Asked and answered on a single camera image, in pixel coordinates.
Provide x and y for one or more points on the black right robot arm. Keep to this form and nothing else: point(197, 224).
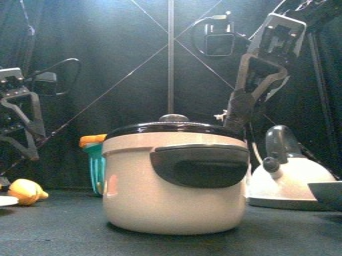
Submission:
point(312, 11)

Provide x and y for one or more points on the small white toy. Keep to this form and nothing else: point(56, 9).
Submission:
point(220, 116)

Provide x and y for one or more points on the yellow toy lemon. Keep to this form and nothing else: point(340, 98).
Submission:
point(26, 191)

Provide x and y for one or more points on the orange toy food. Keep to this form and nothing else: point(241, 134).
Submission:
point(92, 140)

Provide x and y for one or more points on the white plate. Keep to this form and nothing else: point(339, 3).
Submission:
point(7, 201)

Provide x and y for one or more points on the teal cup with carrot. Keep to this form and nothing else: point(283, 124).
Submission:
point(97, 166)

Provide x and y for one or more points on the black pot lid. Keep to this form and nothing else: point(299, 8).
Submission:
point(174, 127)

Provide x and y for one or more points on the white toy kettle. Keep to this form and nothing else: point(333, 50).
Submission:
point(289, 176)

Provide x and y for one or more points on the white toy cooking pot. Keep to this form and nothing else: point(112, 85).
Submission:
point(174, 196)

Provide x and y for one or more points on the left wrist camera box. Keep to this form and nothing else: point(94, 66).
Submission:
point(45, 83)

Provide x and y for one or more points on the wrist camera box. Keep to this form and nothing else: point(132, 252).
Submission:
point(45, 83)
point(220, 41)

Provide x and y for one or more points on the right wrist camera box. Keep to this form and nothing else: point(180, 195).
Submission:
point(220, 41)

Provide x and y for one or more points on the vertical metal frame pole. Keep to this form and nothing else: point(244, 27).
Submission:
point(170, 56)

